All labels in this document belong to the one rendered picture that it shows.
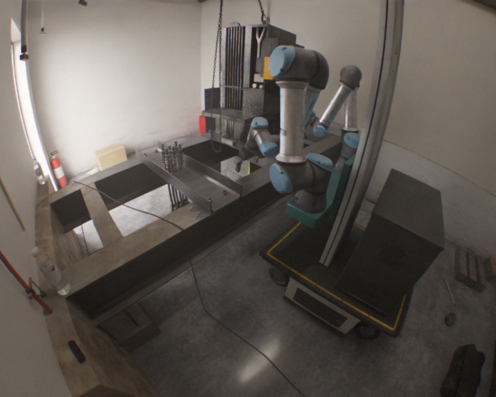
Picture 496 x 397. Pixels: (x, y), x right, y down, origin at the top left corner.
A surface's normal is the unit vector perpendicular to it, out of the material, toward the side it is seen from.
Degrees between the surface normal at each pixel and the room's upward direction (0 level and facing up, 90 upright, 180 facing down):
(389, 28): 90
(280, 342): 0
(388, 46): 90
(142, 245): 0
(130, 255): 0
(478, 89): 90
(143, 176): 90
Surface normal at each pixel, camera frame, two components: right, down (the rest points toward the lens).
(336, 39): -0.68, 0.39
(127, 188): 0.73, 0.41
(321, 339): 0.04, -0.82
